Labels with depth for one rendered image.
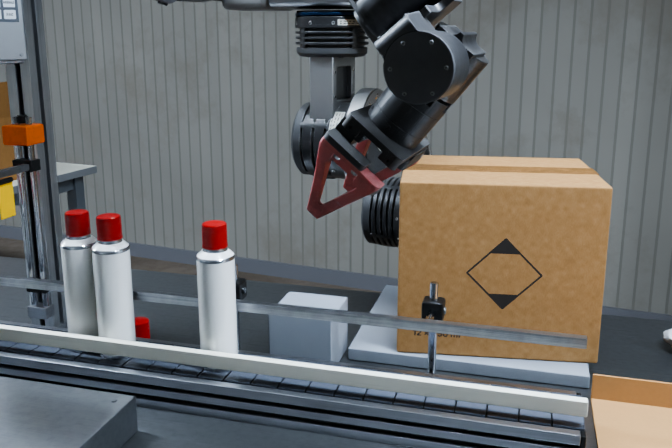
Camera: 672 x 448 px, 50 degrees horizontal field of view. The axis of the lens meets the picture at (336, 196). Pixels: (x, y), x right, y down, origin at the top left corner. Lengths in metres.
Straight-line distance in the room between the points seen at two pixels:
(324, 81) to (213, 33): 2.72
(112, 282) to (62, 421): 0.20
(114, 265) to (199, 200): 3.16
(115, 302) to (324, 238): 2.86
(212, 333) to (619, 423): 0.55
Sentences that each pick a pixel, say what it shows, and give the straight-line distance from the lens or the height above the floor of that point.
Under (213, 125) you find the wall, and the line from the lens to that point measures 4.04.
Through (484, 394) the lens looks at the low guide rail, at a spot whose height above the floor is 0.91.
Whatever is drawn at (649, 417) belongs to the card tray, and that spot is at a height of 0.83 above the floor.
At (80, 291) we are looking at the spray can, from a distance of 1.09.
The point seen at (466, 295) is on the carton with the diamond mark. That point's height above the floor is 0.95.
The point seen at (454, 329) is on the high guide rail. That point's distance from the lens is 0.96.
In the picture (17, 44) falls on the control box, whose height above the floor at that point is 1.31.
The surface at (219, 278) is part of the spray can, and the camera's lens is 0.97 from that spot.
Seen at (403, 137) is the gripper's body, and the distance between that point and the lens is 0.66.
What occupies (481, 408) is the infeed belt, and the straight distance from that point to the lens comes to 0.94.
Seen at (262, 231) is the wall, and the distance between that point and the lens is 4.01.
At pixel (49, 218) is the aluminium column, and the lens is 1.28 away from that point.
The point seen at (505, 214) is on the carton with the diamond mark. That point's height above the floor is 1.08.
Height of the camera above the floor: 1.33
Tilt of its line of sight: 13 degrees down
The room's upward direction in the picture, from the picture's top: straight up
